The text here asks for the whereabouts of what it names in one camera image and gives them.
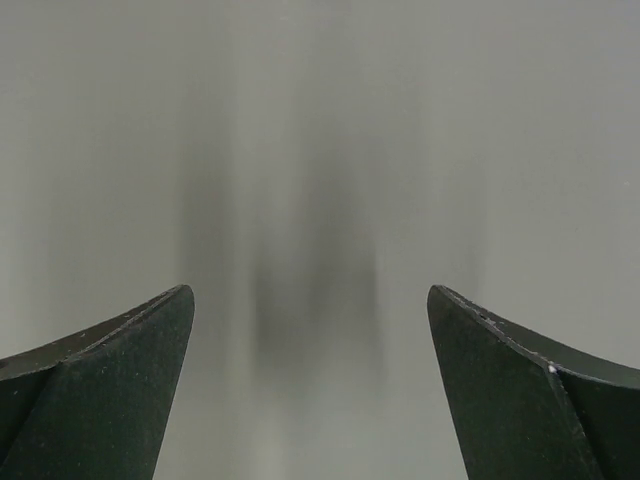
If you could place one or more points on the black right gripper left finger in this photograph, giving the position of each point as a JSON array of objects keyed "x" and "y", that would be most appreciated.
[{"x": 95, "y": 404}]

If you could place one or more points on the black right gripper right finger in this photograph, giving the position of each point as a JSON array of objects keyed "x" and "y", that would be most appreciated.
[{"x": 525, "y": 406}]

